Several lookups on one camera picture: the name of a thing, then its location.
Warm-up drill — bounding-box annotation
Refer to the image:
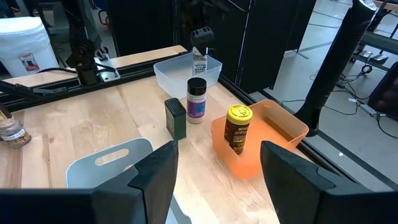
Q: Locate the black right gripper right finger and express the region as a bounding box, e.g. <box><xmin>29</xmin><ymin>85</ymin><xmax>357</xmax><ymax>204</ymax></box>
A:
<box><xmin>261</xmin><ymin>141</ymin><xmax>398</xmax><ymax>224</ymax></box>

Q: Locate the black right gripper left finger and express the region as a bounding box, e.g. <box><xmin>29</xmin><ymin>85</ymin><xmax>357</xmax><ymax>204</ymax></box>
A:
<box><xmin>93</xmin><ymin>140</ymin><xmax>180</xmax><ymax>224</ymax></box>

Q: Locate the bagel seasoning jar white lid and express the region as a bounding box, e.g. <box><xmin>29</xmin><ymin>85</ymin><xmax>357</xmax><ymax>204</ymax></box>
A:
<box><xmin>192</xmin><ymin>46</ymin><xmax>208</xmax><ymax>77</ymax></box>

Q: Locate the purple-label spice bottle black lid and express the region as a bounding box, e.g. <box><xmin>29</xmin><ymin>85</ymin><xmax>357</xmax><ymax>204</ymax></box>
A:
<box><xmin>186</xmin><ymin>77</ymin><xmax>208</xmax><ymax>124</ymax></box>

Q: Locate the dark green spice tin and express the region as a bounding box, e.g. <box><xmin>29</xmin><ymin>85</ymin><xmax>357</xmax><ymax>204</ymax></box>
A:
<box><xmin>164</xmin><ymin>97</ymin><xmax>187</xmax><ymax>141</ymax></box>

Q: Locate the brown spice bottle yellow lid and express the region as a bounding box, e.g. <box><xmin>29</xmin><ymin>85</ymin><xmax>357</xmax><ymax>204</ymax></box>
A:
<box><xmin>223</xmin><ymin>105</ymin><xmax>254</xmax><ymax>156</ymax></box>

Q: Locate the small glass jar cork lid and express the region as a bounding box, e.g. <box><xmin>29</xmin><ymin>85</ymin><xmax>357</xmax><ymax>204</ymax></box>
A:
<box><xmin>0</xmin><ymin>118</ymin><xmax>32</xmax><ymax>149</ymax></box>

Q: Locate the clear plastic bin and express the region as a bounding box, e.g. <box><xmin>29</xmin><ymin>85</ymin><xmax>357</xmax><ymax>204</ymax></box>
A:
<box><xmin>153</xmin><ymin>52</ymin><xmax>223</xmax><ymax>100</ymax></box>

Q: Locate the pale grey plastic bin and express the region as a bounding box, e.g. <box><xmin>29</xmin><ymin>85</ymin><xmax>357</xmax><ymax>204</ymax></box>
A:
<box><xmin>65</xmin><ymin>137</ymin><xmax>187</xmax><ymax>224</ymax></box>

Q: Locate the orange plastic bin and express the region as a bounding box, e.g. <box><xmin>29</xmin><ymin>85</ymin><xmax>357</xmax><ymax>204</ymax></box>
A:
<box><xmin>210</xmin><ymin>99</ymin><xmax>310</xmax><ymax>180</ymax></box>

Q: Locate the black ribbed pole stand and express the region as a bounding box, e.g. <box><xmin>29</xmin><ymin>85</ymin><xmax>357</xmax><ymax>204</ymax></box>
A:
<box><xmin>294</xmin><ymin>0</ymin><xmax>377</xmax><ymax>138</ymax></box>

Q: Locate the white plastic bucket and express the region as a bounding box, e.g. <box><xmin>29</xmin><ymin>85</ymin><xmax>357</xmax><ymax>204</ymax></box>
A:
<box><xmin>0</xmin><ymin>16</ymin><xmax>60</xmax><ymax>78</ymax></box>

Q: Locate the black aluminium table frame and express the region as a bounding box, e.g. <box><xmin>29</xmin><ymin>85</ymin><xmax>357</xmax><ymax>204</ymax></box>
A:
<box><xmin>0</xmin><ymin>51</ymin><xmax>398</xmax><ymax>192</ymax></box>

